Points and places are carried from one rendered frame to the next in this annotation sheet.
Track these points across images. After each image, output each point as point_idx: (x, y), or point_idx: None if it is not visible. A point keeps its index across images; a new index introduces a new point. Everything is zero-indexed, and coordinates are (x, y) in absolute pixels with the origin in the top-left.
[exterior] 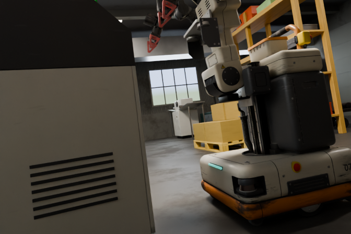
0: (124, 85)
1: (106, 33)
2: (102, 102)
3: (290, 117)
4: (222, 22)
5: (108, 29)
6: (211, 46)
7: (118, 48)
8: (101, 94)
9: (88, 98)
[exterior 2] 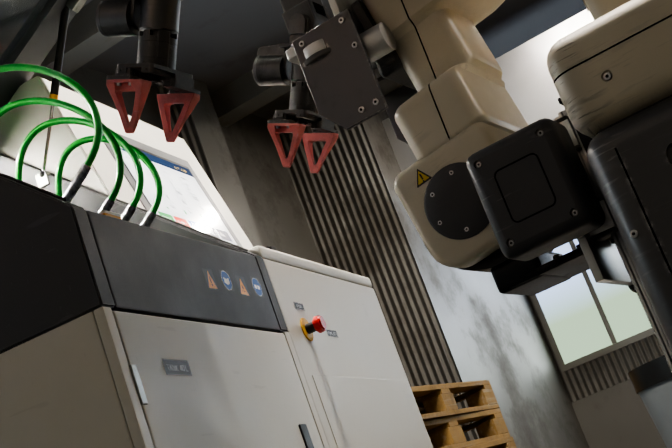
0: (85, 376)
1: (14, 244)
2: (40, 445)
3: (659, 317)
4: (395, 4)
5: (16, 230)
6: (352, 125)
7: (50, 272)
8: (34, 423)
9: (6, 445)
